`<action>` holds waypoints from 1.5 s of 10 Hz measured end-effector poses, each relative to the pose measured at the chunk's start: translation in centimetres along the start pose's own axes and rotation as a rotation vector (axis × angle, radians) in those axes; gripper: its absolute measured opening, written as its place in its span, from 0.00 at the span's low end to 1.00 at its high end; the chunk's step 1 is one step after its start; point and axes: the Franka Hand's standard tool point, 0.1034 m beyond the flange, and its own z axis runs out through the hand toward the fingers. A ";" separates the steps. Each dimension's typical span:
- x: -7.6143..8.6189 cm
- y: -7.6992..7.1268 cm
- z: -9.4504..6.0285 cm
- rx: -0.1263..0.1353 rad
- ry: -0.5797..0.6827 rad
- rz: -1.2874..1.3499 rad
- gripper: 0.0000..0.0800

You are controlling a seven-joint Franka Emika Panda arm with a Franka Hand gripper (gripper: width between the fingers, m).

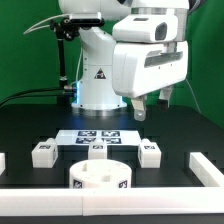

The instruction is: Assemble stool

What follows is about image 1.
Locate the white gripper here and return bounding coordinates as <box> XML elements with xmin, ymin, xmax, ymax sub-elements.
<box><xmin>112</xmin><ymin>42</ymin><xmax>188</xmax><ymax>121</ymax></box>

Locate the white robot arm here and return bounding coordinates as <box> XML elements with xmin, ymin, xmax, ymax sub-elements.
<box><xmin>58</xmin><ymin>0</ymin><xmax>205</xmax><ymax>121</ymax></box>

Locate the white marker tag plate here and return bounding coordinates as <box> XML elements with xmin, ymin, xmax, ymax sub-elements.
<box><xmin>56</xmin><ymin>130</ymin><xmax>141</xmax><ymax>146</ymax></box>

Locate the black cable bundle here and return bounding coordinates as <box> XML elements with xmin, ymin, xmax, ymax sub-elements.
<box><xmin>0</xmin><ymin>84</ymin><xmax>77</xmax><ymax>108</ymax></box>

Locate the black camera on stand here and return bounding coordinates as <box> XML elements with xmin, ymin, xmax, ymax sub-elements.
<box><xmin>69</xmin><ymin>12</ymin><xmax>104</xmax><ymax>27</ymax></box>

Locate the black camera stand pole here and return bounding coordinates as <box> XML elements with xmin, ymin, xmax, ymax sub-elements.
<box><xmin>50</xmin><ymin>19</ymin><xmax>80</xmax><ymax>105</ymax></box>

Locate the white obstacle fence frame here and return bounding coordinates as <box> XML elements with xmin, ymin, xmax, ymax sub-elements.
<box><xmin>0</xmin><ymin>152</ymin><xmax>224</xmax><ymax>216</ymax></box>

